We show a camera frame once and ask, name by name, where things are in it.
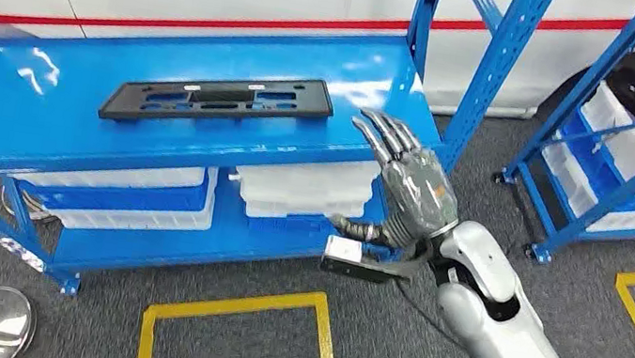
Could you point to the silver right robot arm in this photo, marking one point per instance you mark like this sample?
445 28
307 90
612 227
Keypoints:
507 344

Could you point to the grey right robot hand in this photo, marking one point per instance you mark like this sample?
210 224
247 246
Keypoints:
416 192

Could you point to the black plastic plate bracket part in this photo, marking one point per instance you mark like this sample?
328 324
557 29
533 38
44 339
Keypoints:
135 97

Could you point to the pale wrist camera on bracket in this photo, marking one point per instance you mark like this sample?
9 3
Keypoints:
344 251

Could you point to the red barrier belt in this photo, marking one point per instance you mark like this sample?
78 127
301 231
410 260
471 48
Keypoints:
253 22

